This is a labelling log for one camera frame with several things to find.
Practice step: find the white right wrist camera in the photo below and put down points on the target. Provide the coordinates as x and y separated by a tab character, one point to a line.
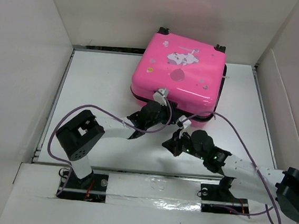
183	123

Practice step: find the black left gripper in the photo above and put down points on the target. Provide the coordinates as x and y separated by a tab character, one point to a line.
166	109

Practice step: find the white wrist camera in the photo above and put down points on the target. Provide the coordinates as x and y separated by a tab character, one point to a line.
160	96
183	123

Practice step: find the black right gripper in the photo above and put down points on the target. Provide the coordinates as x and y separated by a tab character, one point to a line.
174	144

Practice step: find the white foam block rail cover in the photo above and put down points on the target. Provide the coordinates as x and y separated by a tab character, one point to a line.
153	192

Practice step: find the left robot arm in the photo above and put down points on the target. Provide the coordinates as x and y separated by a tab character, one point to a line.
80	134

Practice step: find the pink hard-shell suitcase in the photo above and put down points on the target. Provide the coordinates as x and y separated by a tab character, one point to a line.
192	72

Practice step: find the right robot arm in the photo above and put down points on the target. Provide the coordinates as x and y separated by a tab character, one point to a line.
241	178

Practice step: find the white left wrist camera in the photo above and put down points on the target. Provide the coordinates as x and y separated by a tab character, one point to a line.
160	96

